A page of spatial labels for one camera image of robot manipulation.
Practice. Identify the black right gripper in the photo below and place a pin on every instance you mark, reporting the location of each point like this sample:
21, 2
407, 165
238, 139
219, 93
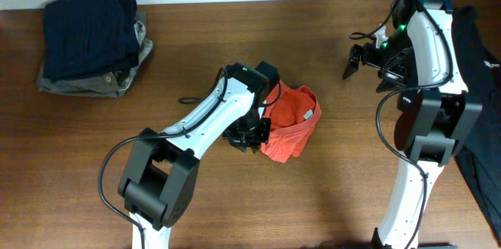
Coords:
396, 76

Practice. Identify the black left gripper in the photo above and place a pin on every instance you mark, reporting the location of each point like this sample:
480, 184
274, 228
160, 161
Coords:
257, 138

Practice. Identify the orange t-shirt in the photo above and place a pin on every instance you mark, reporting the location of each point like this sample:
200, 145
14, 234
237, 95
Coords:
293, 119

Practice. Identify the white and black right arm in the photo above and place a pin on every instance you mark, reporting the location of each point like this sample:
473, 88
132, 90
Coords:
427, 111

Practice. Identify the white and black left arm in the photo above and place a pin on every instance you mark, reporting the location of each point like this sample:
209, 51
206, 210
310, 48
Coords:
159, 178

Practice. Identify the black t-shirt with white logo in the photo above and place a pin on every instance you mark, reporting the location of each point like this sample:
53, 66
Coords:
479, 158

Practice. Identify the folded grey garment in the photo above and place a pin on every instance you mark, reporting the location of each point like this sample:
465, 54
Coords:
113, 84

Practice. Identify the folded navy blue garment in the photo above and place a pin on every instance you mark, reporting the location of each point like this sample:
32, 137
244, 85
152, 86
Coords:
89, 38

